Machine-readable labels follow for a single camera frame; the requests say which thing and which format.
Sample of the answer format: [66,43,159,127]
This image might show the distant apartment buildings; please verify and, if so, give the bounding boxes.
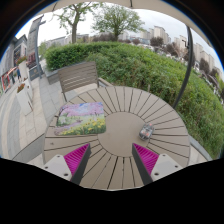
[43,25,224,79]

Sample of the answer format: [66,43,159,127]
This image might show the transparent computer mouse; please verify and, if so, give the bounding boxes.
[138,122,155,141]

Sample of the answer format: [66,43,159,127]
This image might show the green hedge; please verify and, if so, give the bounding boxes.
[44,41,224,160]

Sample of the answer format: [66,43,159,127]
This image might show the round-crowned green tree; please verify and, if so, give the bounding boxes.
[91,3,146,42]

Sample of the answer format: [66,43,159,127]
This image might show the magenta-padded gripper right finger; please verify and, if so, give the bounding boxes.
[131,142,184,186]

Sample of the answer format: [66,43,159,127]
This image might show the white flower planter box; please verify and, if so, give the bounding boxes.
[15,82,35,116]
[16,55,32,84]

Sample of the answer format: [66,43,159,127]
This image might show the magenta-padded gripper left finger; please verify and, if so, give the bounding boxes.
[43,142,92,186]

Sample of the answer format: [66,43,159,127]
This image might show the flower print mouse pad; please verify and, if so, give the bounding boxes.
[53,101,107,137]

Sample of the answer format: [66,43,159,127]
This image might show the dark curved parasol pole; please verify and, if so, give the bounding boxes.
[171,25,195,110]

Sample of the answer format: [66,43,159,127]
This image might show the person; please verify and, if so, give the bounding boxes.
[16,67,23,83]

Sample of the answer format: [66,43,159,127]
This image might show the grey slatted outdoor chair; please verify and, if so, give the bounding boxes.
[57,60,115,103]

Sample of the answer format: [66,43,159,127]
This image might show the bare-trunked leaning tree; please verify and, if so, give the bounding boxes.
[52,1,102,45]

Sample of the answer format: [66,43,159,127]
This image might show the tall grey sign pillar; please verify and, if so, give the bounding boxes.
[26,14,47,82]

